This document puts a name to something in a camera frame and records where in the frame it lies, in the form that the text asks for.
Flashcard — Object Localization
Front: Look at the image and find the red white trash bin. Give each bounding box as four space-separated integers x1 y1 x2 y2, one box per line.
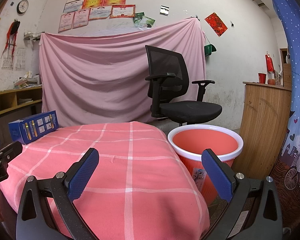
167 124 243 206

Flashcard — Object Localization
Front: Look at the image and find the blue product box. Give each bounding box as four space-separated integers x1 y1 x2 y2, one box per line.
8 111 59 145

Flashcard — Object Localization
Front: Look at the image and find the wooden low shelf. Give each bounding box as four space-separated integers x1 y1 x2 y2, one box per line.
0 86 43 117

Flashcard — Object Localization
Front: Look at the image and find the stack of papers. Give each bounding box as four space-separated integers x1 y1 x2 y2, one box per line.
13 71 42 89

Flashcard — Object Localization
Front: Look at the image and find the pink checked tablecloth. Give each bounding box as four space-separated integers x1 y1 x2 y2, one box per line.
0 122 210 239

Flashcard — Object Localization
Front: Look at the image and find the wooden cabinet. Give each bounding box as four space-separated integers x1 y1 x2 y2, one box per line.
232 82 292 179

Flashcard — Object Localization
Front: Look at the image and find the pink hanging sheet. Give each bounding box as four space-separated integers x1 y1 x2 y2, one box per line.
39 18 205 127

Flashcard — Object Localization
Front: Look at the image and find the orange fruit on cabinet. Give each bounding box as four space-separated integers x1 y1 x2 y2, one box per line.
268 79 276 85

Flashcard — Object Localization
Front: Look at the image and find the red plastic cup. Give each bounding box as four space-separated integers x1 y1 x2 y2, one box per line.
258 73 267 84

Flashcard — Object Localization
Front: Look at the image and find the black office chair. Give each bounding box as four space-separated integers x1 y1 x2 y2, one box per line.
145 45 222 125

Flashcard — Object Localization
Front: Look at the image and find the red tassel wall ornament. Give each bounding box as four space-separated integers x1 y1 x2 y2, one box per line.
2 19 20 59

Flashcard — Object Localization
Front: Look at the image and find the round wall clock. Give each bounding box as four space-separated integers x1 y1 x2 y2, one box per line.
17 0 29 15

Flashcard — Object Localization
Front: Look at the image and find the green dustpan on wall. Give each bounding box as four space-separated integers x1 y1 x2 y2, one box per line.
204 44 217 57

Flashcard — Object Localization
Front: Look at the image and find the red paper wall poster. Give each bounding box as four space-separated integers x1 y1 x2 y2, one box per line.
205 12 228 37

